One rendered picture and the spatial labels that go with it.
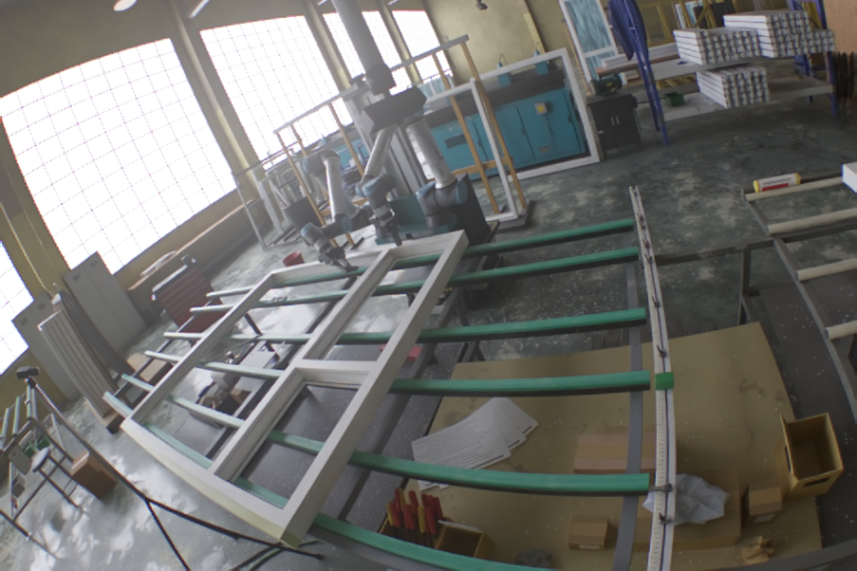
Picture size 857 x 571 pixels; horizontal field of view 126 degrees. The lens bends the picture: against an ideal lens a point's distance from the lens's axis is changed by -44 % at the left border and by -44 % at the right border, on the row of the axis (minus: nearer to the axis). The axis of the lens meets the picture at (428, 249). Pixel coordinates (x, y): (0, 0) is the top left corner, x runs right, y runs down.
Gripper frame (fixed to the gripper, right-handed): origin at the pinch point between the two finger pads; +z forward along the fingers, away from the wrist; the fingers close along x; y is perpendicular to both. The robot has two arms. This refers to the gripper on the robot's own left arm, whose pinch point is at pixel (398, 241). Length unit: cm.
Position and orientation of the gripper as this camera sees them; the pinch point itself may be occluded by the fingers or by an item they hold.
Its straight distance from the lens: 200.1
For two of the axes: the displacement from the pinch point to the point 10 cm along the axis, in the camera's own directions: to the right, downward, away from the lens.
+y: 8.5, -1.6, -5.0
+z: 3.9, 8.3, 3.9
